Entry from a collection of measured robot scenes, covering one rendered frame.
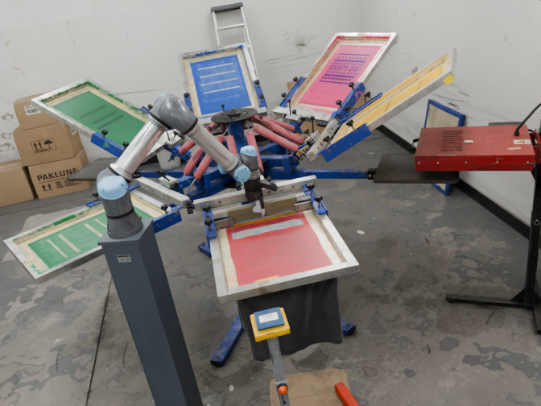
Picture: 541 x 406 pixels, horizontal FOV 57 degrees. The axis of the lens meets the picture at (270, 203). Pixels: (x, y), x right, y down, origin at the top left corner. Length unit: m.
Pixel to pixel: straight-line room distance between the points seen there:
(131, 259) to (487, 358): 2.01
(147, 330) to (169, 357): 0.17
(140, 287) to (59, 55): 4.63
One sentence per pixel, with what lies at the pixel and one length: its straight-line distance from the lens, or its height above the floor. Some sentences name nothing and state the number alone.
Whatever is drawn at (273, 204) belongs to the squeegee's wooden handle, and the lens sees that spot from 2.52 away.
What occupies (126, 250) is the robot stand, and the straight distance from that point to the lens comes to 2.19.
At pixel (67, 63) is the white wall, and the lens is 6.57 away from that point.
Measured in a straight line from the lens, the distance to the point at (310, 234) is 2.39.
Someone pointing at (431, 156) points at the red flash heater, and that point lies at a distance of 2.77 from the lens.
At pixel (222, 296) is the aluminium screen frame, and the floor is 0.99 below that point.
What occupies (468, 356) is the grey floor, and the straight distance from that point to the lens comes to 3.14.
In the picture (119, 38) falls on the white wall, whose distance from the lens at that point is 6.45.
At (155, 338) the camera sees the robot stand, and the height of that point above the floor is 0.67.
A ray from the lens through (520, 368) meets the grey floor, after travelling 3.12.
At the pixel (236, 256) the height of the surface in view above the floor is 0.96.
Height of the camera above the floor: 2.14
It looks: 25 degrees down
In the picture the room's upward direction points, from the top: 9 degrees counter-clockwise
